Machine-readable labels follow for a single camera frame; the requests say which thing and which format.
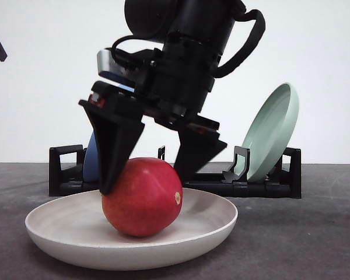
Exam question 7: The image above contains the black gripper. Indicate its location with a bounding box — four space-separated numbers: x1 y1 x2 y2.
79 41 227 195

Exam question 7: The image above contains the red pomegranate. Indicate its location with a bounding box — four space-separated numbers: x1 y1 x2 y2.
101 157 183 237

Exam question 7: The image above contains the white plate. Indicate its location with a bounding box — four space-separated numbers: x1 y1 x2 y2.
24 188 238 271

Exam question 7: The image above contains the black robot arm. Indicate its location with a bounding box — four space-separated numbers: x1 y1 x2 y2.
79 0 246 195

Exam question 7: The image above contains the blue plate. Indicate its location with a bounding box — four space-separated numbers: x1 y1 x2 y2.
83 131 100 183

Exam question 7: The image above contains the black plate rack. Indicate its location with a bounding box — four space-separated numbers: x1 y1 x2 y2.
50 145 302 199

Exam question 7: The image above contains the green plate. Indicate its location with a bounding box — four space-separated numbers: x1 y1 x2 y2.
242 83 299 182

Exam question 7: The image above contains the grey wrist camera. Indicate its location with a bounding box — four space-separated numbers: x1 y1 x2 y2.
97 48 160 93

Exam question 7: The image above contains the black cable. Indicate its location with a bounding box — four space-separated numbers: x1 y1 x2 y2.
213 9 265 78

